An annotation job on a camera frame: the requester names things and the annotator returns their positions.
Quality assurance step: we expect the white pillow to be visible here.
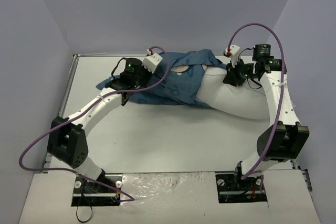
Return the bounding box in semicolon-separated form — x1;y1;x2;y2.
196;67;269;120

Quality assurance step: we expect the blue letter print pillowcase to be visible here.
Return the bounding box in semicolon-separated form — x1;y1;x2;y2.
96;48;226;107

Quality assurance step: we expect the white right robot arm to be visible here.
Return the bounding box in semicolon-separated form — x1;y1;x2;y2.
223;44;310;189

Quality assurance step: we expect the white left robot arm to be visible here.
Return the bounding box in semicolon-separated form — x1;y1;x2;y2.
47;54;162;191

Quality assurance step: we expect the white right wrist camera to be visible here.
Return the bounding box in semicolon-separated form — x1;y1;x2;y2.
223;45;242;66

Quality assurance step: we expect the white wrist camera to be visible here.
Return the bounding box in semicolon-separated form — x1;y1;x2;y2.
223;45;242;66
142;53;163;73

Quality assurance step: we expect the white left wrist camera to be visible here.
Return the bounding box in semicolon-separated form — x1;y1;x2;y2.
142;53;163;73

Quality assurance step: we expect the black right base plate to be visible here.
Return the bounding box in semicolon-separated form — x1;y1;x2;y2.
215;172;267;204

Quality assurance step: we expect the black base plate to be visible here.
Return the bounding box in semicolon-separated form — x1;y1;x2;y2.
215;172;267;204
71;176;121;207

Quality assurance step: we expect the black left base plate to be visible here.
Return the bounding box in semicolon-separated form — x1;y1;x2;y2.
71;176;121;207

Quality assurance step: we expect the black thin wire loop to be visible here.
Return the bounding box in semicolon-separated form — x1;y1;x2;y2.
76;194;94;221

